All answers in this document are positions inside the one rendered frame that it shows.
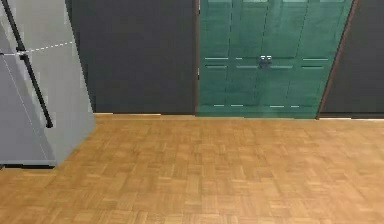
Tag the green panelled room door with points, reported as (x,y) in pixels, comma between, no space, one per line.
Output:
(266,83)

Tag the grey fridge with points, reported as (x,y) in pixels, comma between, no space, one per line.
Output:
(63,100)

